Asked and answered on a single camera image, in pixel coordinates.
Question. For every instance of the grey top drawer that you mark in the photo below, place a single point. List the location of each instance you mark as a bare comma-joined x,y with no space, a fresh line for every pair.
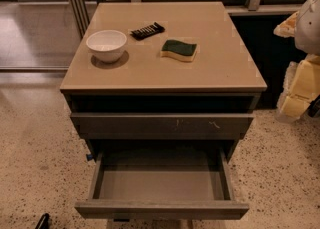
161,126

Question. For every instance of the green and yellow sponge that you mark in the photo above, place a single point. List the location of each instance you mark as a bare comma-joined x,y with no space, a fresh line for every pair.
178,50

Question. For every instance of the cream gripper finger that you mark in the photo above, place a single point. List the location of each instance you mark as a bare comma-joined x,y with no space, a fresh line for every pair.
287,27
301,87

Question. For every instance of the open grey middle drawer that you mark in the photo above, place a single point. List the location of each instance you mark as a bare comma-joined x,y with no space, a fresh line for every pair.
164,184

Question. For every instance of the white ceramic bowl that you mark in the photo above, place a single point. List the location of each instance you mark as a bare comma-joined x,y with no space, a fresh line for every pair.
107,45

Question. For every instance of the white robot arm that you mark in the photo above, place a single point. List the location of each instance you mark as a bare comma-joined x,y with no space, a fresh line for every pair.
307,39

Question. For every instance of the blue cabinet knob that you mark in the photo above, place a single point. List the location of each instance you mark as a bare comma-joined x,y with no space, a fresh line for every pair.
89,157

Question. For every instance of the black snack bar wrapper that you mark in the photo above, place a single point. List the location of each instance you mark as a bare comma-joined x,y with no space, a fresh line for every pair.
147,31

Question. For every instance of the black object on floor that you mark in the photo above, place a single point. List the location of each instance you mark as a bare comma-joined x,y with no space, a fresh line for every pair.
43,222

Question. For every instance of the grey drawer cabinet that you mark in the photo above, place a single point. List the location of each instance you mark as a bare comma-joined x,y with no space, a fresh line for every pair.
222,78

